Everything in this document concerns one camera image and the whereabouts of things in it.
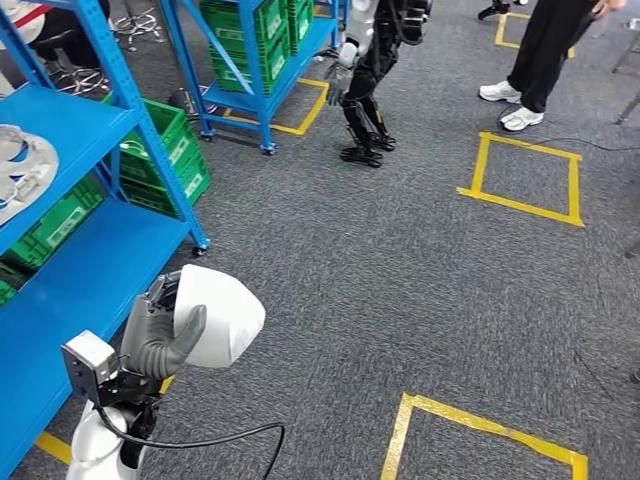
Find white plastic car part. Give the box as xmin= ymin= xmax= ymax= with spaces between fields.
xmin=172 ymin=263 xmax=267 ymax=370

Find blue metal shelf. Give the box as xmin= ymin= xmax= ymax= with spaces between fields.
xmin=157 ymin=0 xmax=351 ymax=157
xmin=0 ymin=0 xmax=211 ymax=480

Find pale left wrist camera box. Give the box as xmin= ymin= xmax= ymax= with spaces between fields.
xmin=60 ymin=329 xmax=121 ymax=407

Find black stanchion with round base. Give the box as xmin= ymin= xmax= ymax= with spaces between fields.
xmin=167 ymin=87 xmax=201 ymax=122

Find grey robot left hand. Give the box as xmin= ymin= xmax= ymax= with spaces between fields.
xmin=119 ymin=271 xmax=208 ymax=382

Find red barrier belt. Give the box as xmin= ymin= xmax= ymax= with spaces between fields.
xmin=12 ymin=5 xmax=54 ymax=29

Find black and white humanoid robot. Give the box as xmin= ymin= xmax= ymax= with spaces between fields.
xmin=324 ymin=0 xmax=433 ymax=169

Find black stool with chrome base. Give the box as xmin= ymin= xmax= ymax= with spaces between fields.
xmin=110 ymin=5 xmax=165 ymax=51
xmin=42 ymin=59 xmax=110 ymax=95

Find person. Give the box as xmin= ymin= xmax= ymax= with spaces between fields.
xmin=478 ymin=0 xmax=627 ymax=132
xmin=0 ymin=0 xmax=111 ymax=68

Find grey wheel hubcap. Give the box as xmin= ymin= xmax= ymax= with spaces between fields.
xmin=0 ymin=124 xmax=60 ymax=228

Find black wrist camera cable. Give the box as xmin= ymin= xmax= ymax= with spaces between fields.
xmin=94 ymin=404 xmax=286 ymax=480

